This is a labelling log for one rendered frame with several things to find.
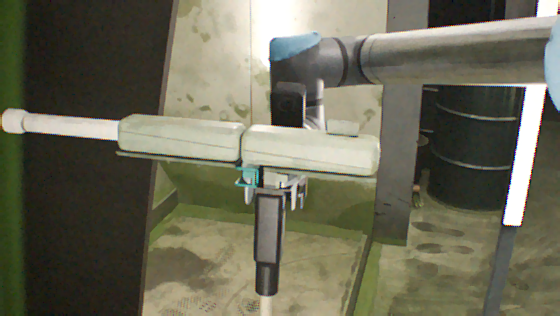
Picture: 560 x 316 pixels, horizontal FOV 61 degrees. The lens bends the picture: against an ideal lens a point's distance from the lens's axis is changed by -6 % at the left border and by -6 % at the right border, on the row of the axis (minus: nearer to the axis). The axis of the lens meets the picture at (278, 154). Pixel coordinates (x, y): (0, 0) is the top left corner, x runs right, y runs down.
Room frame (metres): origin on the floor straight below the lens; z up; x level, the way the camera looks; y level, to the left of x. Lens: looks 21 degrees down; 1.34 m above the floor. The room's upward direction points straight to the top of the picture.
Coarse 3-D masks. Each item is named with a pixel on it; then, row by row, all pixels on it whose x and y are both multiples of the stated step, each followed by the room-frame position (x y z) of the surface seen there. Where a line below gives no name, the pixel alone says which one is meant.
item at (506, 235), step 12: (504, 228) 1.35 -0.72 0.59; (516, 228) 1.34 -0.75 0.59; (504, 240) 1.35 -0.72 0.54; (504, 252) 1.35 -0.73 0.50; (492, 264) 1.38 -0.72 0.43; (504, 264) 1.35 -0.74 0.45; (492, 276) 1.36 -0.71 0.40; (504, 276) 1.34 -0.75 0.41; (492, 288) 1.35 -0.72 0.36; (492, 300) 1.35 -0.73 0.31; (492, 312) 1.35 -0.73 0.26
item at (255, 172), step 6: (240, 162) 0.55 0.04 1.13; (240, 168) 0.53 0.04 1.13; (246, 168) 0.53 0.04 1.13; (252, 168) 0.53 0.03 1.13; (258, 168) 0.53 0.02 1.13; (246, 174) 0.53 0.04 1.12; (252, 174) 0.53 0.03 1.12; (258, 174) 0.53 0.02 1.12; (240, 180) 0.54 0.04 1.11; (252, 180) 0.53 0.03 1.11; (258, 180) 0.53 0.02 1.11; (252, 186) 0.53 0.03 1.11
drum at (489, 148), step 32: (448, 96) 2.74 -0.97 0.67; (480, 96) 2.59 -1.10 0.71; (512, 96) 2.56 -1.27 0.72; (448, 128) 2.71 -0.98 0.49; (480, 128) 2.58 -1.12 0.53; (512, 128) 2.57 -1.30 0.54; (448, 160) 2.68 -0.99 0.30; (480, 160) 2.57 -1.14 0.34; (448, 192) 2.66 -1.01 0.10; (480, 192) 2.56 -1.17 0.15
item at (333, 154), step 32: (32, 128) 0.60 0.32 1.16; (64, 128) 0.59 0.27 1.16; (96, 128) 0.58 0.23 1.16; (128, 128) 0.56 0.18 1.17; (160, 128) 0.55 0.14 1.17; (192, 128) 0.55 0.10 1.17; (224, 128) 0.54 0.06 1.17; (256, 128) 0.55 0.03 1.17; (288, 128) 0.55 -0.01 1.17; (352, 128) 0.53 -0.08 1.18; (192, 160) 0.54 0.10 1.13; (224, 160) 0.54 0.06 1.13; (256, 160) 0.53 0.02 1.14; (288, 160) 0.52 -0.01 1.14; (320, 160) 0.51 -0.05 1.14; (352, 160) 0.51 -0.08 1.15; (256, 192) 0.53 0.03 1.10; (256, 224) 0.53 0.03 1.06; (256, 256) 0.52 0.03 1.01; (256, 288) 0.53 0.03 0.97
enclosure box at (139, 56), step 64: (0, 0) 0.89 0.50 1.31; (64, 0) 0.86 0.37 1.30; (128, 0) 0.84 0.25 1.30; (0, 64) 0.89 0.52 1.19; (64, 64) 0.86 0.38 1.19; (128, 64) 0.84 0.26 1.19; (0, 128) 0.89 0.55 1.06; (0, 192) 0.90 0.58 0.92; (64, 192) 0.87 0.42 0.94; (128, 192) 0.84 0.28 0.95; (0, 256) 0.90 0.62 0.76; (64, 256) 0.87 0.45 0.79; (128, 256) 0.85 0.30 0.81
